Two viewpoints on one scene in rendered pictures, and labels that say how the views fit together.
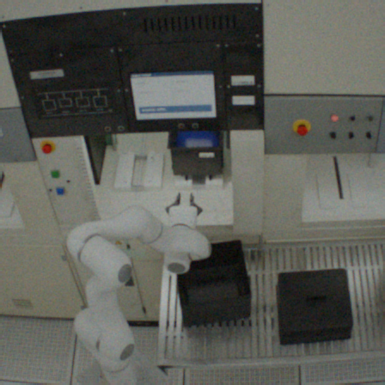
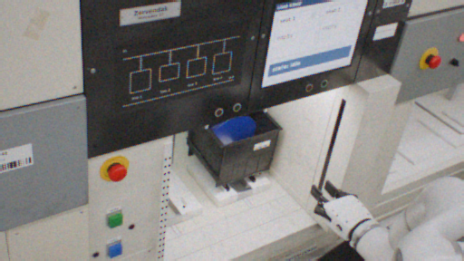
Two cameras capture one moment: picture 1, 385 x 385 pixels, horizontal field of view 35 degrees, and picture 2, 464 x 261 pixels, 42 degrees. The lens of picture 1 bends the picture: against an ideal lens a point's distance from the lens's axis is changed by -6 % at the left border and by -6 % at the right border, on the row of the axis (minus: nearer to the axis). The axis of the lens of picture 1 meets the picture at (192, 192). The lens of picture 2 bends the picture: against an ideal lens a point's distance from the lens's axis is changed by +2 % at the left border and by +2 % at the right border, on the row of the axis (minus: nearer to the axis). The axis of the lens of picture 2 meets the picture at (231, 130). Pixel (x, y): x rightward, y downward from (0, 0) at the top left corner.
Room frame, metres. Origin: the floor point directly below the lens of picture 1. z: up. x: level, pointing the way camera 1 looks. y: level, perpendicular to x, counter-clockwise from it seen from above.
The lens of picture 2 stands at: (0.95, 1.04, 2.20)
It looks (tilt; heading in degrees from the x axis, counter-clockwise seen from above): 36 degrees down; 316
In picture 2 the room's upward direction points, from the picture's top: 8 degrees clockwise
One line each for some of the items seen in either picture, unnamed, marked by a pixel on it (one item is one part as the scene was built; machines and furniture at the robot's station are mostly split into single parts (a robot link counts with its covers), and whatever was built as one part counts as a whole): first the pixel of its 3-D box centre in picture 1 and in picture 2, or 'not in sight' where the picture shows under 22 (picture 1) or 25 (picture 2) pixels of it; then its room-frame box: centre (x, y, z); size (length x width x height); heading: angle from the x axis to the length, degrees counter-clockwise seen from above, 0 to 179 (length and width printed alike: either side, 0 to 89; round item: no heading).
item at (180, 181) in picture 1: (198, 169); (228, 175); (2.05, -0.04, 0.89); 0.22 x 0.21 x 0.04; 174
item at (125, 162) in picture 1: (139, 171); (158, 198); (2.08, 0.23, 0.89); 0.22 x 0.21 x 0.04; 174
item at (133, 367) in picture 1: (119, 369); not in sight; (1.09, 0.34, 0.85); 0.19 x 0.19 x 0.18
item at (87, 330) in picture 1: (101, 339); not in sight; (1.11, 0.37, 1.07); 0.19 x 0.12 x 0.24; 46
